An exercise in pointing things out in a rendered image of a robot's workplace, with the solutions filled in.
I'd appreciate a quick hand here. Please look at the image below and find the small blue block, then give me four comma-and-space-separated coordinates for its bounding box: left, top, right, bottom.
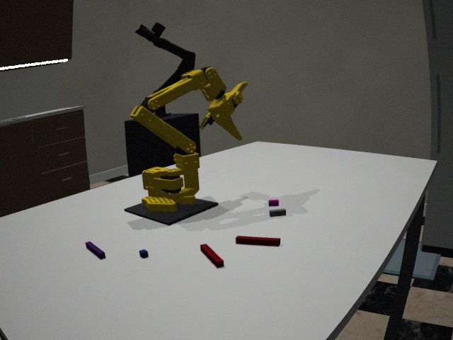
139, 249, 149, 259

